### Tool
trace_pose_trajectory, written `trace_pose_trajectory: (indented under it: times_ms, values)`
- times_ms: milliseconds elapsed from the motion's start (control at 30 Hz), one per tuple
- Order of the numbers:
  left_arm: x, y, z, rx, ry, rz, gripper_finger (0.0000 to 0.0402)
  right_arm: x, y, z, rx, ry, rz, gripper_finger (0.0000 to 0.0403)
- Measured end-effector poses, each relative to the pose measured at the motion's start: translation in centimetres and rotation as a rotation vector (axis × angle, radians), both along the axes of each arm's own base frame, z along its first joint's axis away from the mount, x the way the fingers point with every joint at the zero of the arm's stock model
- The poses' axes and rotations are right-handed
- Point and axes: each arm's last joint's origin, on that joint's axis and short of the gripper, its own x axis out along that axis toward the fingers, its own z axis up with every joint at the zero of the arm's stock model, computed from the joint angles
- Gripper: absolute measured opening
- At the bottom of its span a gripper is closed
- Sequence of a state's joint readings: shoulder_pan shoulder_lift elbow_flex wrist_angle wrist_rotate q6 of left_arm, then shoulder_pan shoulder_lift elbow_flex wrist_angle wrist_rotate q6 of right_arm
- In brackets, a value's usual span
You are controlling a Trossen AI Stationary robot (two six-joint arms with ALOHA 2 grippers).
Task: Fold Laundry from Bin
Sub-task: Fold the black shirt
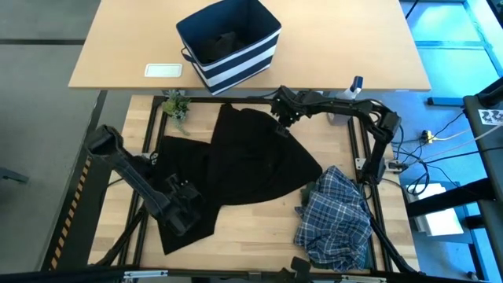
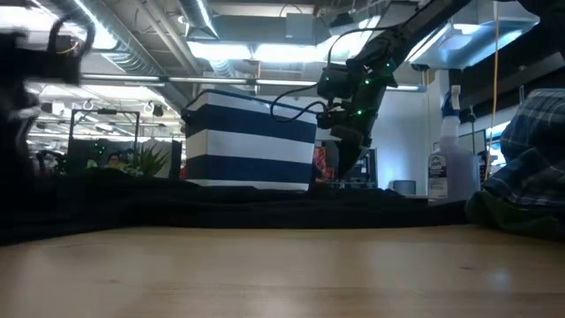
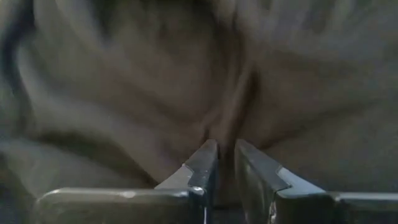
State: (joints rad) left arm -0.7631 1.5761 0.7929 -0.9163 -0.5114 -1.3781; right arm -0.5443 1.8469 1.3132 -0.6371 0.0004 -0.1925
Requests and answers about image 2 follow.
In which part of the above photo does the clear spray bottle blue nozzle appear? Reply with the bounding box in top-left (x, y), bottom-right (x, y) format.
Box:
top-left (426, 83), bottom-right (482, 204)

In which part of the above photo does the navy white striped bin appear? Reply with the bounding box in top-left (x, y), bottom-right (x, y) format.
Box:
top-left (180, 89), bottom-right (319, 192)

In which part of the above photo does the black storage shelf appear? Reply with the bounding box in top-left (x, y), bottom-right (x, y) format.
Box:
top-left (313, 145), bottom-right (379, 191)

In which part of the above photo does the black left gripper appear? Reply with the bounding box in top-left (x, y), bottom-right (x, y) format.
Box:
top-left (0, 31), bottom-right (84, 186)

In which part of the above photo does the person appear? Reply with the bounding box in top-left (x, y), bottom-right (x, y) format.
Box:
top-left (105, 152), bottom-right (129, 171)

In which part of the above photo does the grey round bin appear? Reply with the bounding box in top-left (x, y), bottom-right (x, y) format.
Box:
top-left (390, 178), bottom-right (418, 196)

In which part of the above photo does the black cloth garment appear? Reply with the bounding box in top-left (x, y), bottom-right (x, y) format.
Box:
top-left (0, 170), bottom-right (470, 246)

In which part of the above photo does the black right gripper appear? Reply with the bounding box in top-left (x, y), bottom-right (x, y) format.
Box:
top-left (316, 55), bottom-right (398, 178)

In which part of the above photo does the fluorescent light strip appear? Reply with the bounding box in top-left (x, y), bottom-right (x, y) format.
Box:
top-left (388, 82), bottom-right (427, 93)

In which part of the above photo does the dark green button shirt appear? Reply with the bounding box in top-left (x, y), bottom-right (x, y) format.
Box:
top-left (463, 190), bottom-right (565, 242)

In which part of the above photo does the grey ceiling box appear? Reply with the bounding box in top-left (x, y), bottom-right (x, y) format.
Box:
top-left (285, 12), bottom-right (317, 43)

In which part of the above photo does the silver ceiling duct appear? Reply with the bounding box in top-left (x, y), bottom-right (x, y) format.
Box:
top-left (176, 0), bottom-right (239, 80)
top-left (48, 0), bottom-right (167, 77)

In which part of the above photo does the yellow hanging cable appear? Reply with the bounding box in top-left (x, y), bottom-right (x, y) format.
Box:
top-left (483, 0), bottom-right (502, 182)

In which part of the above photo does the small green potted plant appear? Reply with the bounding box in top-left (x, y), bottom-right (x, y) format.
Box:
top-left (125, 144), bottom-right (172, 178)

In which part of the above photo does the blue plaid shirt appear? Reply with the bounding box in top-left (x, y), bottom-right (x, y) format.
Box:
top-left (483, 87), bottom-right (565, 211)

